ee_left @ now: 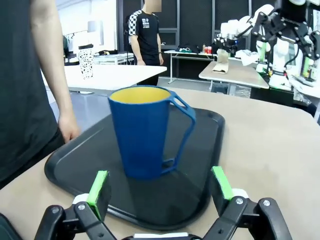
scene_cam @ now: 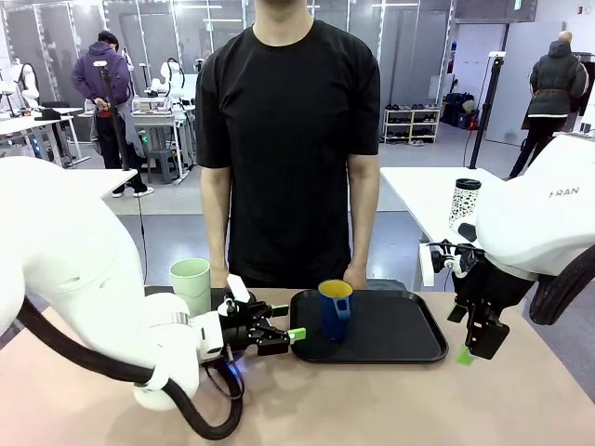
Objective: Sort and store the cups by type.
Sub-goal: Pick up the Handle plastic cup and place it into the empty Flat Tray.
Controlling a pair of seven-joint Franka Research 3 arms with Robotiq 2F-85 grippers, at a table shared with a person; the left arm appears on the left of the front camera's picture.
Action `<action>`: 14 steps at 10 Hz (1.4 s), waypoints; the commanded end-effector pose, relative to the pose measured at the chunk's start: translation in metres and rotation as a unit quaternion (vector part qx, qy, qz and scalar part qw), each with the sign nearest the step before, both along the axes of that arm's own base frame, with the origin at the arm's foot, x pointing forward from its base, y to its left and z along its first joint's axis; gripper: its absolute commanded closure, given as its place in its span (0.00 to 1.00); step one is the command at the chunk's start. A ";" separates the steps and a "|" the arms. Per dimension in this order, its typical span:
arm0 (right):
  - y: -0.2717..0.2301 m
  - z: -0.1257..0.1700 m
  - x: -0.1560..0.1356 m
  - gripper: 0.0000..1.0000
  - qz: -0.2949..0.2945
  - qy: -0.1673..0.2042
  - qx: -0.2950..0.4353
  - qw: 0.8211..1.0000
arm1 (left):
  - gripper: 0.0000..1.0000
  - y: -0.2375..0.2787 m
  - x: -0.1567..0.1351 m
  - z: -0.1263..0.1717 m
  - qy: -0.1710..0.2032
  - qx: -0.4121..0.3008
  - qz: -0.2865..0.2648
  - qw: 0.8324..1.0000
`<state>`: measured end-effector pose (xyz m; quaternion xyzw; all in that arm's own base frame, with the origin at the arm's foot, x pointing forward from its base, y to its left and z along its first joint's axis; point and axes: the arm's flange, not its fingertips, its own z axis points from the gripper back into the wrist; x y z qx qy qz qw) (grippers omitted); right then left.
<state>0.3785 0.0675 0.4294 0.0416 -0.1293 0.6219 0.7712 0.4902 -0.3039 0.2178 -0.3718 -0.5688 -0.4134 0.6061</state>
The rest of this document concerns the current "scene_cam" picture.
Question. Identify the black bags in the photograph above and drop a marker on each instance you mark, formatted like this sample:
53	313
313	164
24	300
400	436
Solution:
458	111

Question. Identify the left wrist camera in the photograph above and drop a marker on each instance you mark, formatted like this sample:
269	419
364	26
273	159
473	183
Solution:
238	285

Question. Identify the person in purple hoodie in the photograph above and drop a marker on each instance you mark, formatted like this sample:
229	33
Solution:
102	79

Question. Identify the black light stand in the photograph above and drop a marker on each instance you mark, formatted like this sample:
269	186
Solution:
483	111

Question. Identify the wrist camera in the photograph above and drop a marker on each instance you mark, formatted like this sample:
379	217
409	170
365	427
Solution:
238	285
427	269

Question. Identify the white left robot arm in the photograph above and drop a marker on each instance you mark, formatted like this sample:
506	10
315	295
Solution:
70	241

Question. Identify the large white table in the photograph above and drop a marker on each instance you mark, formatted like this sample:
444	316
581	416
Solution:
418	195

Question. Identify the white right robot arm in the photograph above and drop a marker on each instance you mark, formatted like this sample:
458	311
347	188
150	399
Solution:
534	223

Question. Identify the person's right forearm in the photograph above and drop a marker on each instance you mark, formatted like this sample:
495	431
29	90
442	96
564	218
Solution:
215	209

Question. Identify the pale green cup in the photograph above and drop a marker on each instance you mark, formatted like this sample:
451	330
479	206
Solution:
190	283

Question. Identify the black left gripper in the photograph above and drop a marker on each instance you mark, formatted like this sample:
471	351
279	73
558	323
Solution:
241	332

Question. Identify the wooden shoe rack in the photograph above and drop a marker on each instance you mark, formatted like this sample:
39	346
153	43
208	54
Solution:
411	125

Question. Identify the white black spotted tumbler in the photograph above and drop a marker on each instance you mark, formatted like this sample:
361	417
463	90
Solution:
465	200

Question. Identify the white workbench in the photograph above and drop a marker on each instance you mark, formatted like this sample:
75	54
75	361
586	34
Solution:
155	121

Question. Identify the grey step stool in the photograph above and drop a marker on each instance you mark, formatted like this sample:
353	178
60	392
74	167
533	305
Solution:
160	165

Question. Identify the person in dark jacket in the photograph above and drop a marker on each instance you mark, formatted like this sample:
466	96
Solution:
553	83

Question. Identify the black plastic tray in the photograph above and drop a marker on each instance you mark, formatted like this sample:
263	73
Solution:
395	334
218	297

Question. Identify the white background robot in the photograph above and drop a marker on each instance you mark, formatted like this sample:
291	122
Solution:
169	81
25	83

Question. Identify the person's left hand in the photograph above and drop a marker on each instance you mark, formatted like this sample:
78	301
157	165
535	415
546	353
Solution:
357	276

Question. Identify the person's right hand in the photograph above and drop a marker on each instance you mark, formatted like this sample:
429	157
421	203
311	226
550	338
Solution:
219	274

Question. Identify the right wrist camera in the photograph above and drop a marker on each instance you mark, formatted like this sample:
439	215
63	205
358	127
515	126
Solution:
427	269

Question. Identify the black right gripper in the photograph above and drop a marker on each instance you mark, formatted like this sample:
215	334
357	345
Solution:
485	320

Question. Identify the white background desk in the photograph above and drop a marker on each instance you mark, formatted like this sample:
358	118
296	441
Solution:
42	121

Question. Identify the blue mug yellow inside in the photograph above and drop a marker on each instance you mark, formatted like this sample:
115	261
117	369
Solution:
332	311

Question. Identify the black camera stand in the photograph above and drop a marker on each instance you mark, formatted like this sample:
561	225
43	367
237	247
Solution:
111	116

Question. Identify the person in black t-shirt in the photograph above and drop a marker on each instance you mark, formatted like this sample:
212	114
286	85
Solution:
288	139

